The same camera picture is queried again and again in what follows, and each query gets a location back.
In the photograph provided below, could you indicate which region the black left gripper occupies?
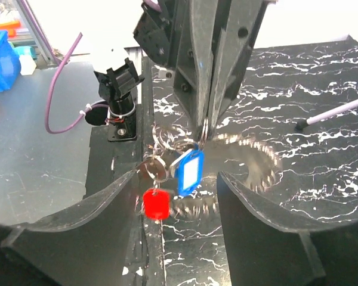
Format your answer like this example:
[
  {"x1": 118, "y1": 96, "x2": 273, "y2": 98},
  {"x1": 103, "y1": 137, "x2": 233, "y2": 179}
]
[{"x1": 134, "y1": 0, "x2": 267, "y2": 136}]

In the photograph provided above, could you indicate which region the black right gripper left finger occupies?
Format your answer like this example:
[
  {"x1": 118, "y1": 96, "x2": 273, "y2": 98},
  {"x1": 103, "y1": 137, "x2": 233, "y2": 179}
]
[{"x1": 0, "y1": 169, "x2": 144, "y2": 286}]

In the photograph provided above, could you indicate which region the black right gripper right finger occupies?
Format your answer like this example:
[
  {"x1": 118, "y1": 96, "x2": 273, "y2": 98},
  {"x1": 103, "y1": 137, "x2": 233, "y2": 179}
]
[{"x1": 217, "y1": 172, "x2": 358, "y2": 285}]

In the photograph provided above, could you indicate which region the red key tag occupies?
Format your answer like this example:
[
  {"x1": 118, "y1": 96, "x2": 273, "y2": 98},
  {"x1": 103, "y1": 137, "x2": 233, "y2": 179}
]
[{"x1": 143, "y1": 188, "x2": 170, "y2": 220}]

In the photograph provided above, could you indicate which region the blue key tag with key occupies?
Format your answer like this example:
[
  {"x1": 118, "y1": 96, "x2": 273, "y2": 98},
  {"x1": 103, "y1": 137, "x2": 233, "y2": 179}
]
[{"x1": 169, "y1": 147, "x2": 205, "y2": 197}]

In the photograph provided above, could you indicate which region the chain of metal keyrings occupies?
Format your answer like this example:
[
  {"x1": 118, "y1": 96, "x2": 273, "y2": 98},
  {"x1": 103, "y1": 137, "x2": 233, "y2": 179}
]
[{"x1": 135, "y1": 119, "x2": 284, "y2": 221}]

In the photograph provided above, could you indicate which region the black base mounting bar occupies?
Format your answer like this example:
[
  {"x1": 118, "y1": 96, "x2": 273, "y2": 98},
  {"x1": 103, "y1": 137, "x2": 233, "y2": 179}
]
[{"x1": 82, "y1": 56, "x2": 168, "y2": 286}]

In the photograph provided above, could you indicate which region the lilac music stand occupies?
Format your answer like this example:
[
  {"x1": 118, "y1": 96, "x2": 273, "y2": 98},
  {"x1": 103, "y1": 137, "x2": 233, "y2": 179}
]
[{"x1": 295, "y1": 99, "x2": 358, "y2": 130}]

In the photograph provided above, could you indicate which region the blue plastic bin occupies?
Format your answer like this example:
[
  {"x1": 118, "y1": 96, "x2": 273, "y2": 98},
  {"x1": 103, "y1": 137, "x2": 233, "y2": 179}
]
[{"x1": 0, "y1": 30, "x2": 21, "y2": 92}]

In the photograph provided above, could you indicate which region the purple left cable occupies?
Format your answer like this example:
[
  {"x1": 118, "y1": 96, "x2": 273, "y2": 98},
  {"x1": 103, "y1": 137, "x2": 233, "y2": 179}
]
[{"x1": 19, "y1": 0, "x2": 162, "y2": 135}]

